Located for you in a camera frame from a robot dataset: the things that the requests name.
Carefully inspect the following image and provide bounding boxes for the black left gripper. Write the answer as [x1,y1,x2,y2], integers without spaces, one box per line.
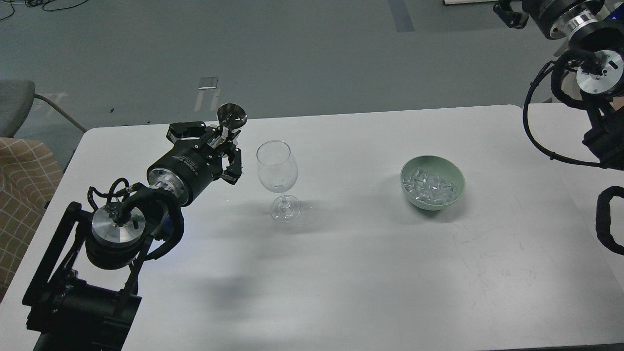
[147,121,242,207]

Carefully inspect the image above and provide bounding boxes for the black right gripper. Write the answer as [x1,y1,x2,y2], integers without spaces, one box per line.
[492,0,604,40]

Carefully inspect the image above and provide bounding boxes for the clear wine glass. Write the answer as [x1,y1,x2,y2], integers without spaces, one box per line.
[256,140,301,222]

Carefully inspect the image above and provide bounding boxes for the grey chair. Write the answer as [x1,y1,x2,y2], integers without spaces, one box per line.
[0,78,87,137]

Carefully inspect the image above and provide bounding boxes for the green bowl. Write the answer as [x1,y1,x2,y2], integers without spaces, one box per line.
[399,155,466,211]

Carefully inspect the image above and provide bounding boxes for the brown checkered cushion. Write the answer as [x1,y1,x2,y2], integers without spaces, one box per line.
[0,137,64,298]

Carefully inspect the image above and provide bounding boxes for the steel cocktail jigger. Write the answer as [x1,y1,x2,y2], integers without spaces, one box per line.
[209,103,248,149]

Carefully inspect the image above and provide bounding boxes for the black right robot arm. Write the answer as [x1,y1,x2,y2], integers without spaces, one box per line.
[493,0,624,171]

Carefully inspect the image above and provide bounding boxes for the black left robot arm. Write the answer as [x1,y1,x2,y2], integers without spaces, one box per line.
[22,117,247,351]

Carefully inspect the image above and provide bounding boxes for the clear ice cubes pile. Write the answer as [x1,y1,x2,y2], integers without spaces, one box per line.
[401,167,459,205]

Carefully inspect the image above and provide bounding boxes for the black floor cables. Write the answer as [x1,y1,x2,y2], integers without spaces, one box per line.
[0,0,88,20]

